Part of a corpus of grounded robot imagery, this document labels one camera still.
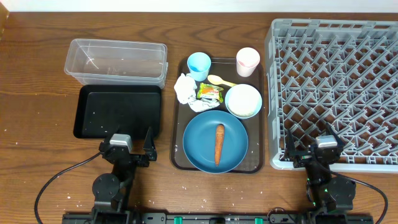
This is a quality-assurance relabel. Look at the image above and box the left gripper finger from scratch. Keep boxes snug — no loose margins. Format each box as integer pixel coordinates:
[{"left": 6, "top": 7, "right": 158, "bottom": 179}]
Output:
[
  {"left": 105, "top": 126, "right": 120, "bottom": 144},
  {"left": 143, "top": 127, "right": 157, "bottom": 161}
]

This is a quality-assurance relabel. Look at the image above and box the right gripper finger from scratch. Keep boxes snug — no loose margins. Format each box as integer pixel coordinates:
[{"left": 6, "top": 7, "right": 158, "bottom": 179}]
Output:
[
  {"left": 284, "top": 129, "right": 297, "bottom": 161},
  {"left": 326, "top": 124, "right": 345, "bottom": 146}
]

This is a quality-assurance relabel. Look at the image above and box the white paper ball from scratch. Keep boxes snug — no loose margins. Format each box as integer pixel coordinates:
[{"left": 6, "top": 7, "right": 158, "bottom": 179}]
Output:
[{"left": 188, "top": 97, "right": 220, "bottom": 113}]

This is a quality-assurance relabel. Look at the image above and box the white tissue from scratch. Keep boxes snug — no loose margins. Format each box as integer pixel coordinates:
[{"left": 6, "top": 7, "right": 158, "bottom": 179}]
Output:
[{"left": 174, "top": 73, "right": 197, "bottom": 105}]

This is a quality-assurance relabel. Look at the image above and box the orange carrot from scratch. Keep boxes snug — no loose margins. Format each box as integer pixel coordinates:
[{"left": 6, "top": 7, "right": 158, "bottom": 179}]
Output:
[{"left": 215, "top": 124, "right": 225, "bottom": 166}]

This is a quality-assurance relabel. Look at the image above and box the green snack wrapper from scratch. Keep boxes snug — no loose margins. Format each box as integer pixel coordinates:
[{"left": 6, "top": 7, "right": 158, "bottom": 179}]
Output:
[{"left": 197, "top": 83, "right": 224, "bottom": 103}]

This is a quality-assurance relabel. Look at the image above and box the light blue cup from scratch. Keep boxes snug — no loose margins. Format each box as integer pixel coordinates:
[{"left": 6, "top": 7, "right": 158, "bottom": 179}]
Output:
[{"left": 187, "top": 52, "right": 211, "bottom": 82}]

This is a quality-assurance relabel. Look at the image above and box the pink cup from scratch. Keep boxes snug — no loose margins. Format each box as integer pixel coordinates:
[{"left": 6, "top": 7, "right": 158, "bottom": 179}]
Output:
[{"left": 236, "top": 47, "right": 261, "bottom": 77}]

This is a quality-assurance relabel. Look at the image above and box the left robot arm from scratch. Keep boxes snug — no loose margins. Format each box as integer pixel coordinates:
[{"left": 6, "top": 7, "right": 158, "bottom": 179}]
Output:
[{"left": 90, "top": 128, "right": 157, "bottom": 224}]

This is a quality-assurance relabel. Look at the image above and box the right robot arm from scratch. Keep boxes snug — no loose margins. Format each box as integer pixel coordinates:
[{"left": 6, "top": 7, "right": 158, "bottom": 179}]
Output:
[{"left": 284, "top": 125, "right": 356, "bottom": 223}]

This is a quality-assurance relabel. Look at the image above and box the grey dishwasher rack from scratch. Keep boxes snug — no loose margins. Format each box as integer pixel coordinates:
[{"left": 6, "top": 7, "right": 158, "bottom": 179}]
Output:
[{"left": 265, "top": 19, "right": 397, "bottom": 173}]

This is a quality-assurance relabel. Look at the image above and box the black tray bin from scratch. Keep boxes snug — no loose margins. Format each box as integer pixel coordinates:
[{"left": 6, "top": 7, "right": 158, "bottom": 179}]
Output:
[{"left": 73, "top": 85, "right": 162, "bottom": 140}]

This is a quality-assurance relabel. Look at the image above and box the dark blue plate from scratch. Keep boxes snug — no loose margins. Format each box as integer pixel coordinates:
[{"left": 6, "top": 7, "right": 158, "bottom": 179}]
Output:
[{"left": 183, "top": 110, "right": 249, "bottom": 174}]

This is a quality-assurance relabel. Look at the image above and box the light blue rice bowl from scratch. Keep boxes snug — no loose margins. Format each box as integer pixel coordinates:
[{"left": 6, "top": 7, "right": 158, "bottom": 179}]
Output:
[{"left": 225, "top": 84, "right": 262, "bottom": 119}]

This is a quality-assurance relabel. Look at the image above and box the brown serving tray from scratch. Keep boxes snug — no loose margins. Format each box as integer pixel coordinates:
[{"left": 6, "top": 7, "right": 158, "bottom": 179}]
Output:
[{"left": 170, "top": 58, "right": 266, "bottom": 174}]

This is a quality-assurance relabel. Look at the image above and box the clear plastic bin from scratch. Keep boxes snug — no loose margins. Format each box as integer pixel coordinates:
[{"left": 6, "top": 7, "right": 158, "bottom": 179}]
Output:
[{"left": 64, "top": 39, "right": 168, "bottom": 88}]

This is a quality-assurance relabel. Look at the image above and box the yellow plastic spoon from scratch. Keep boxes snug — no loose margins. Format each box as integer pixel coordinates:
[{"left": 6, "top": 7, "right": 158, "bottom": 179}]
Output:
[{"left": 207, "top": 75, "right": 236, "bottom": 87}]

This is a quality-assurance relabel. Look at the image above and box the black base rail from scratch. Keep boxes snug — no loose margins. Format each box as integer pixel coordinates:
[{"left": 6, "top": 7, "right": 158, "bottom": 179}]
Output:
[{"left": 62, "top": 213, "right": 374, "bottom": 224}]

